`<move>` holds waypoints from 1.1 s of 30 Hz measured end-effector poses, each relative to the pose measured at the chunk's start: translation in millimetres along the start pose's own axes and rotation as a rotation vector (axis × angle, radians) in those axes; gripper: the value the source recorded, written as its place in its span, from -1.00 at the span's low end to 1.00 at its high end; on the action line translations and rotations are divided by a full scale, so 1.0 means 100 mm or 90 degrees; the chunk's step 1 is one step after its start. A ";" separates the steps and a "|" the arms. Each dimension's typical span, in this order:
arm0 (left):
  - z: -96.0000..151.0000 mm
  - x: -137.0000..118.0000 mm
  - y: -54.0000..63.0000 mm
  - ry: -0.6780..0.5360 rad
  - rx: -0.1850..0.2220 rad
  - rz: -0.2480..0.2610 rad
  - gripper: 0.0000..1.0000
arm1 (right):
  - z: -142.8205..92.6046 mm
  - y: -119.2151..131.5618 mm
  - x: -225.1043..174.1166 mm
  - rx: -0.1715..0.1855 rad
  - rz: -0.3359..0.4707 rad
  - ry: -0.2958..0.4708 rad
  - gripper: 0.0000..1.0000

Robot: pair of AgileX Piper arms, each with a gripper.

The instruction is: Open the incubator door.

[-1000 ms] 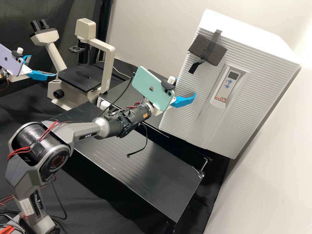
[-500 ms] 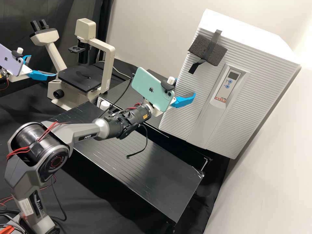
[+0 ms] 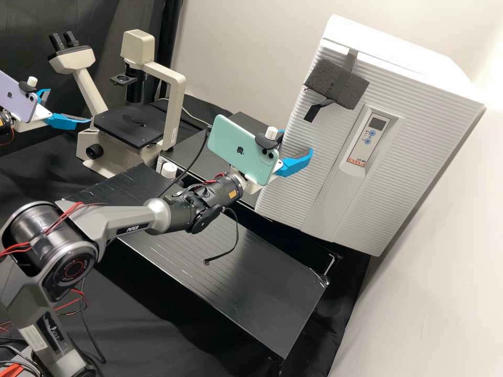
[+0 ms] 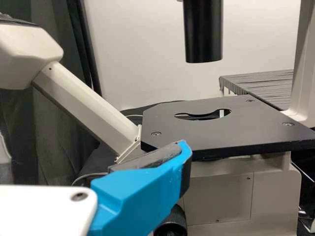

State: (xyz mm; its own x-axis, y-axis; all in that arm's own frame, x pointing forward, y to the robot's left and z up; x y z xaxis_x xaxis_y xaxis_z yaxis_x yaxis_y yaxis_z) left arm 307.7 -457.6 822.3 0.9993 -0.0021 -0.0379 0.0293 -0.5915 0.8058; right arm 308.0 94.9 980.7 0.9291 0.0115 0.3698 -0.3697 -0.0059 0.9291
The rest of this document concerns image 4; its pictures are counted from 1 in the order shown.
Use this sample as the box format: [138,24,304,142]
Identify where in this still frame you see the cream microscope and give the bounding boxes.
[0,0,315,236]

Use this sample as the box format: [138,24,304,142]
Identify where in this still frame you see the grey cable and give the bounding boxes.
[71,171,110,186]

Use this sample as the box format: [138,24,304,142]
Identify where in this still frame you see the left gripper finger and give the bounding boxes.
[88,139,193,236]

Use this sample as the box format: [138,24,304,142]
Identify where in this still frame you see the black platform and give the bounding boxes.
[218,69,295,112]

